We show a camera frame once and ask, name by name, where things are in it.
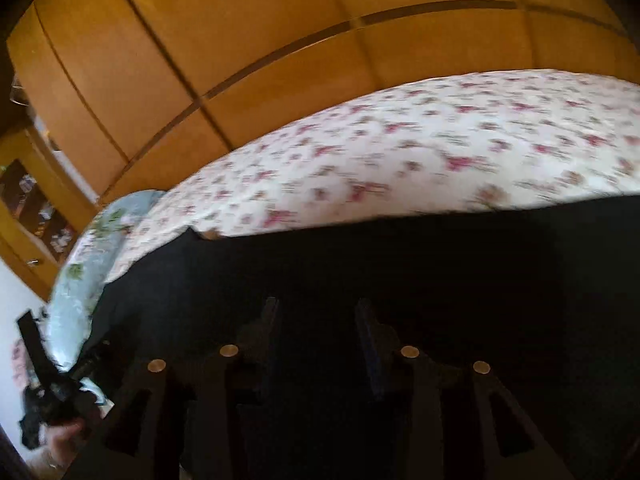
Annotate white floral bedspread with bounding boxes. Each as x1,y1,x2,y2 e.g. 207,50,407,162
62,68,640,286

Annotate black pants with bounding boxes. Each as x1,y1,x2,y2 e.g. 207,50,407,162
88,196,639,479

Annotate wooden shelf unit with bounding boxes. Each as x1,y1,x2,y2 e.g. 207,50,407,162
1,124,98,300

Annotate person's left hand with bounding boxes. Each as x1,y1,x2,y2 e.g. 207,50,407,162
46,418,86,469

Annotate teal floral pillow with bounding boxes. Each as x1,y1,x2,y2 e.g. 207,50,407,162
42,190,164,370

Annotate wooden wardrobe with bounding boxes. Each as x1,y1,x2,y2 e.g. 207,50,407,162
6,0,639,200

